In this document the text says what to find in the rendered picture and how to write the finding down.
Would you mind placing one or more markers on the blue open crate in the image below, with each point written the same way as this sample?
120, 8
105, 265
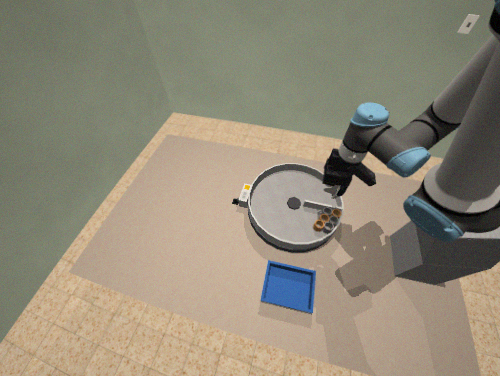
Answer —
289, 284

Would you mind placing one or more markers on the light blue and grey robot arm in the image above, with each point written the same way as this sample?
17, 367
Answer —
454, 198

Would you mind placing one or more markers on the bronze bushing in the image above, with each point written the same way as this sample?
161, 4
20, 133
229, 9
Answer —
319, 222
324, 216
337, 212

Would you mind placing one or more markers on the grey metal bushing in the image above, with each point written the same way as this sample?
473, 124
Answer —
335, 219
330, 225
328, 210

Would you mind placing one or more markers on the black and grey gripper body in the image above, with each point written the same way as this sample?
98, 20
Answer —
337, 170

